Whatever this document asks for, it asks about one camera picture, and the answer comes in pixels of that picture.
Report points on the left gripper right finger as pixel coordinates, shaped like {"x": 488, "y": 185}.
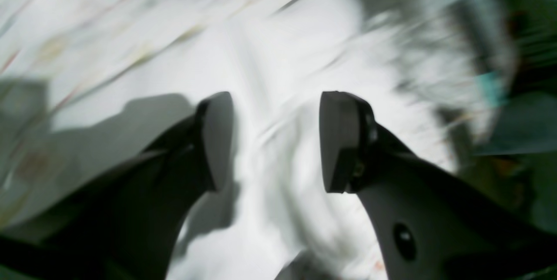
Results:
{"x": 429, "y": 224}

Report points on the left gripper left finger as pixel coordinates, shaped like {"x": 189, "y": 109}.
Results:
{"x": 124, "y": 224}

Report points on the white T-shirt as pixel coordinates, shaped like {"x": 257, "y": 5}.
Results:
{"x": 404, "y": 56}

